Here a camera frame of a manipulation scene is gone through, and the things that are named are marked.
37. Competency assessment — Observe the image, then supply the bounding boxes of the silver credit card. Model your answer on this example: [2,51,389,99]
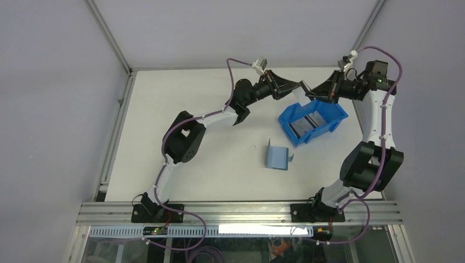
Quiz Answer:
[292,80,311,107]

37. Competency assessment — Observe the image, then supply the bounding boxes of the aluminium right frame post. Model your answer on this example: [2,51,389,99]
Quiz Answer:
[350,0,386,53]

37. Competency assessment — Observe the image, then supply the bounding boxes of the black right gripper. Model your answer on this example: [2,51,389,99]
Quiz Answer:
[305,70,360,105]

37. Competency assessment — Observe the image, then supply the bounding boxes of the blue plastic bin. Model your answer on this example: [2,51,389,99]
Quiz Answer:
[278,100,348,147]

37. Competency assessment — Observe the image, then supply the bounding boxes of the aluminium frame post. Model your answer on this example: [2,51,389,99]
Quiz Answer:
[83,0,132,75]
[350,0,386,53]

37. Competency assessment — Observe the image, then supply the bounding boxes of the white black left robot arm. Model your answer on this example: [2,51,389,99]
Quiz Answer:
[141,70,300,222]

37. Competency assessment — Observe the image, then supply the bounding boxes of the aluminium front frame rail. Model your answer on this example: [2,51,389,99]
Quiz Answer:
[76,200,403,226]

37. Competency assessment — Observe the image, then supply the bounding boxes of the aluminium left frame post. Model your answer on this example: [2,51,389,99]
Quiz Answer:
[83,0,132,75]

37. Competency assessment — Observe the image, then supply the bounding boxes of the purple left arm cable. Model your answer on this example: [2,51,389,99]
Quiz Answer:
[152,58,262,251]

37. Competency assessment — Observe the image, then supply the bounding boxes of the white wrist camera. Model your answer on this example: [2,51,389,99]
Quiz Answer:
[337,50,358,73]
[251,57,268,76]

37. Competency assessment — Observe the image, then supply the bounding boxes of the white slotted cable duct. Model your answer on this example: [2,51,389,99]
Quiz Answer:
[89,224,313,239]

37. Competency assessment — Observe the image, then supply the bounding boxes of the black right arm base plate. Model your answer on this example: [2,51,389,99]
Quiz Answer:
[290,203,345,223]

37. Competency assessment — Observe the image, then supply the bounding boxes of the teal leather card holder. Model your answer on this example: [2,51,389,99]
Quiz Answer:
[265,139,294,170]

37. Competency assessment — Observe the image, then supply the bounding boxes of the orange object under table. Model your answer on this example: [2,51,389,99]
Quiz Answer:
[269,238,292,256]

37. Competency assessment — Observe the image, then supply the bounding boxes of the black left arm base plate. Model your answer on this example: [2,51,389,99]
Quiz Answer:
[131,204,184,224]

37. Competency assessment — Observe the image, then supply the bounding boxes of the coiled purple cable below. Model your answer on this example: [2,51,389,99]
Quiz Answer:
[185,246,226,263]

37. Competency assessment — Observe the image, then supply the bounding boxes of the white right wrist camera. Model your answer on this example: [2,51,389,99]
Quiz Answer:
[337,50,358,73]

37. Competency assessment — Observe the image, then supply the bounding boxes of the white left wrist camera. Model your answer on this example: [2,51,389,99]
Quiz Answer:
[251,57,268,76]

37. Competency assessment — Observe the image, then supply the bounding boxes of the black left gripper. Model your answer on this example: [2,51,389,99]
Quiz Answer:
[243,71,300,107]

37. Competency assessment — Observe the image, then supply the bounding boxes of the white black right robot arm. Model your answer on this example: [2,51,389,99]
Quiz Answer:
[305,60,404,222]

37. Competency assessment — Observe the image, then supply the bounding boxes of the striped credit card in bin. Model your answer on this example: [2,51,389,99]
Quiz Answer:
[289,111,327,139]

